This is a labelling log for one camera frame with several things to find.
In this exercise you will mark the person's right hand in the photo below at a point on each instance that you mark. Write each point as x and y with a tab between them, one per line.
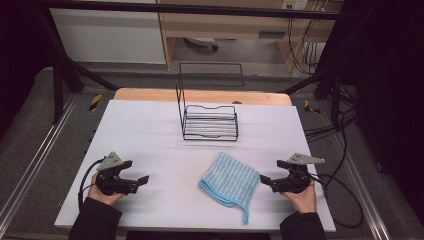
303	199

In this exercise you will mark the yellow black tape strip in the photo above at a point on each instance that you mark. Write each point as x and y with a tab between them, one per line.
95	102
310	107

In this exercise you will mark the blue striped towel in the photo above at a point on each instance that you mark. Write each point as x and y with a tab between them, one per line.
230	181

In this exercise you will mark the office chair base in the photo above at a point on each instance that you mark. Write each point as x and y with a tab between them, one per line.
203	42

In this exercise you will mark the aluminium rail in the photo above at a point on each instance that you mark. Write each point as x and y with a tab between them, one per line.
363	196
35	155

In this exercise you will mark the black metal frame beam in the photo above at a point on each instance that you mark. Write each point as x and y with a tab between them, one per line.
200	9

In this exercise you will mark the light wooden desk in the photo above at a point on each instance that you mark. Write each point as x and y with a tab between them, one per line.
233	26

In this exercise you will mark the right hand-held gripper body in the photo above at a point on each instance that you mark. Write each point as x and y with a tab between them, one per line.
293	181

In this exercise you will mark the person's left hand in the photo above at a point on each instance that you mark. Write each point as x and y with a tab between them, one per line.
103	197

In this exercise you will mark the black metal frame strut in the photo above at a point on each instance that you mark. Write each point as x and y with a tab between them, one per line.
63	70
328	83

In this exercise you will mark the white cabinet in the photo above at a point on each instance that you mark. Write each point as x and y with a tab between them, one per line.
106	36

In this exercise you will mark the white power strip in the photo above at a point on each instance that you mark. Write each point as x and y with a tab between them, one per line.
294	4

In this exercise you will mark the white table mat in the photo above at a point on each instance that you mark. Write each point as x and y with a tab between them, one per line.
160	153

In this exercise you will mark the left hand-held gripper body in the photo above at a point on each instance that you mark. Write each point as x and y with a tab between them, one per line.
115	186

